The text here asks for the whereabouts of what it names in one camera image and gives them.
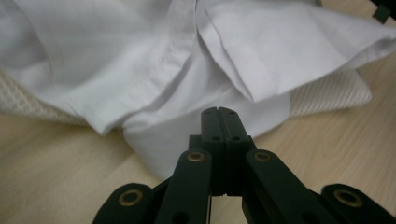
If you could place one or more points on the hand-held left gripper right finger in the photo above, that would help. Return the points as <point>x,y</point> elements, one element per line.
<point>233,140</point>

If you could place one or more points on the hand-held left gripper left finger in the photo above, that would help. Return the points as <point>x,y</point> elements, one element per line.
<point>214,140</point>

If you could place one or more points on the white mesh laundry bag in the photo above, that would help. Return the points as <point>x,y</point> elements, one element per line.
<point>327,93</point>

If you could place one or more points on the white shirt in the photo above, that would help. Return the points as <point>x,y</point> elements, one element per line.
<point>124,46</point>

